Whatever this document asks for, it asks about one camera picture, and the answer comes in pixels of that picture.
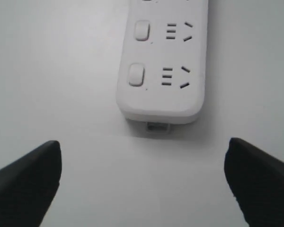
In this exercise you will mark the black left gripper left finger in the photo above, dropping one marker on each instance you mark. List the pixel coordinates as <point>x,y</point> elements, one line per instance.
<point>29,185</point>

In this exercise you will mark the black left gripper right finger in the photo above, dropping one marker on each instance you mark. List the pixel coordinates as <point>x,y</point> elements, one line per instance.
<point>256,180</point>

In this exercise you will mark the white five-outlet power strip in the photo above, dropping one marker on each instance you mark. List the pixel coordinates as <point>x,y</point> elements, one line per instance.
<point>161,79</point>

